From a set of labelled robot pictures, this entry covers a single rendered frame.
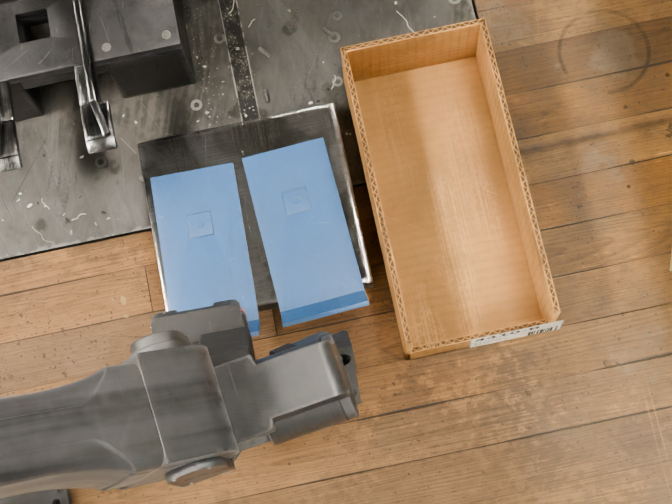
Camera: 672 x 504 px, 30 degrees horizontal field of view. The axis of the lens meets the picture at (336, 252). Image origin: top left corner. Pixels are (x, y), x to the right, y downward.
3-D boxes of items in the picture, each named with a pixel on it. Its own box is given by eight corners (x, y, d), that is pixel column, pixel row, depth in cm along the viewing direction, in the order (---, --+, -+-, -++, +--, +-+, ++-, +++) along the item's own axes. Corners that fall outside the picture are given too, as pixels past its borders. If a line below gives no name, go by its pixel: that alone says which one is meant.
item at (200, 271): (177, 357, 101) (171, 351, 98) (151, 179, 105) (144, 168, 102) (263, 341, 101) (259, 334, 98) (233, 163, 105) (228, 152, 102)
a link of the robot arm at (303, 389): (327, 316, 86) (303, 279, 74) (367, 435, 84) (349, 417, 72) (168, 372, 86) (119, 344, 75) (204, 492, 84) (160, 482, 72)
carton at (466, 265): (405, 363, 103) (406, 345, 95) (344, 84, 109) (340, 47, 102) (558, 330, 103) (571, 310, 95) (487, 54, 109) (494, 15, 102)
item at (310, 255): (286, 334, 101) (282, 327, 98) (242, 159, 105) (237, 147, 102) (370, 312, 101) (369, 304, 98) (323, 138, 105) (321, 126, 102)
